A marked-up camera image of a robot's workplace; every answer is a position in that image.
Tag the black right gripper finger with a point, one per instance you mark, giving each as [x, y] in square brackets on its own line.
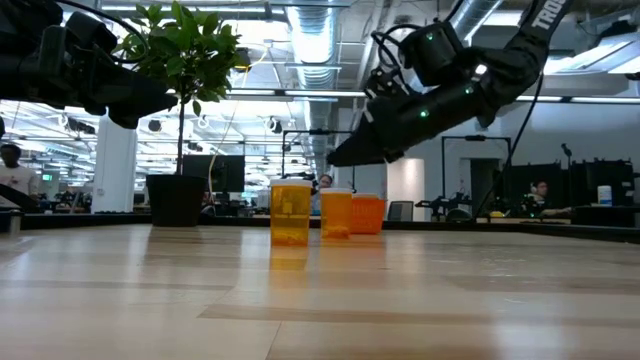
[360, 147]

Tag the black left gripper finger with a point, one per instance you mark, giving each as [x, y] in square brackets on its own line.
[150, 105]

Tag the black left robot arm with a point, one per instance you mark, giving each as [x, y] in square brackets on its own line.
[45, 55]

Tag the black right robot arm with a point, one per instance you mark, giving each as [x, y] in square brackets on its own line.
[520, 55]

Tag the orange mesh basket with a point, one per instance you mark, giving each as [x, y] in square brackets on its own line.
[370, 215]

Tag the amber pill bottle white cap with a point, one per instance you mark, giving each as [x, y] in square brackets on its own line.
[336, 212]
[291, 212]

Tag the person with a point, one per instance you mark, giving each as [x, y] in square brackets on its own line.
[15, 175]
[540, 195]
[325, 184]

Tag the green leafy plant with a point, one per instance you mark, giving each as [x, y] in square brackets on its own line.
[185, 50]

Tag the grey office chair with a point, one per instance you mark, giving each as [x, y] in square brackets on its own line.
[401, 211]

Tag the black computer monitor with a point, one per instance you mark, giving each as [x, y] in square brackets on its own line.
[220, 172]

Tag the black plant pot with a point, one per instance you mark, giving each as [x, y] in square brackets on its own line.
[175, 200]

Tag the metal cup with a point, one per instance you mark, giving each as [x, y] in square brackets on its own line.
[11, 221]

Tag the black wide monitor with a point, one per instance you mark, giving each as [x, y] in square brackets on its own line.
[602, 180]

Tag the white cylindrical container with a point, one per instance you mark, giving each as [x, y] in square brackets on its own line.
[604, 195]

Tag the black rig frame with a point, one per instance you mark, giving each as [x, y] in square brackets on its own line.
[310, 132]
[475, 137]

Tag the black crosswise frame rail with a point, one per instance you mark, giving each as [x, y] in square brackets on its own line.
[500, 227]

